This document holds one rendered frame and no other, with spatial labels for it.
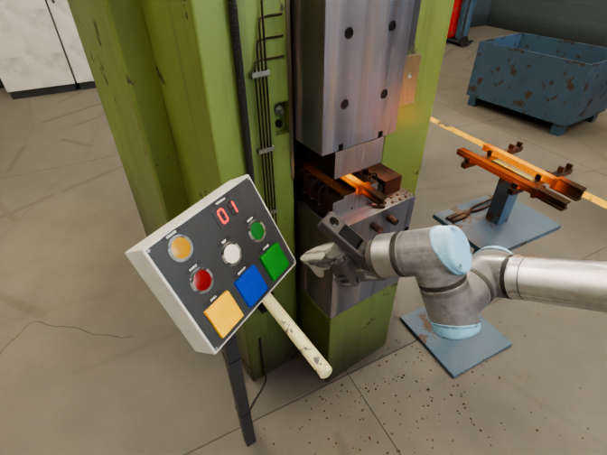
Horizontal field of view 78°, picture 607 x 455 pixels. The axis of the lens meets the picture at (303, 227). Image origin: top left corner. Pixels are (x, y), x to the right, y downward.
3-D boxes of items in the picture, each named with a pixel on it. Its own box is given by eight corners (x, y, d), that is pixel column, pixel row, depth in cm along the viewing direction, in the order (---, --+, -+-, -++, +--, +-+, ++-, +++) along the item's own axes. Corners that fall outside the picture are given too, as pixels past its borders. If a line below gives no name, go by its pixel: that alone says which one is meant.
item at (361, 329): (385, 344, 195) (398, 280, 167) (326, 383, 179) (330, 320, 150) (321, 280, 232) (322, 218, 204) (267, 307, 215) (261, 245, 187)
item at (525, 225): (559, 228, 153) (561, 225, 152) (489, 260, 139) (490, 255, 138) (499, 193, 175) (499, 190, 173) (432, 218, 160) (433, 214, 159)
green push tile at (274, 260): (290, 264, 102) (277, 241, 99) (274, 281, 96) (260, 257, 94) (285, 264, 103) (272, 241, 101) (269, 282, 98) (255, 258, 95)
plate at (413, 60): (414, 102, 140) (422, 52, 129) (396, 107, 136) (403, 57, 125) (409, 100, 141) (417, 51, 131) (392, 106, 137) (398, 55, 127)
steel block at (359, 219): (398, 280, 167) (416, 195, 139) (330, 320, 150) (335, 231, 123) (322, 218, 203) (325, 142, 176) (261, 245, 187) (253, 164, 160)
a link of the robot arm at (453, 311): (498, 317, 74) (482, 261, 71) (467, 351, 68) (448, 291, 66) (455, 310, 82) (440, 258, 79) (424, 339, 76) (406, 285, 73)
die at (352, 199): (376, 200, 137) (378, 180, 132) (331, 218, 128) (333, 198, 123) (309, 156, 165) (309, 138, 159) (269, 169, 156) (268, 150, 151)
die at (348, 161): (380, 162, 128) (384, 135, 122) (333, 180, 119) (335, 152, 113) (309, 123, 155) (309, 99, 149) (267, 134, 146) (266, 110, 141)
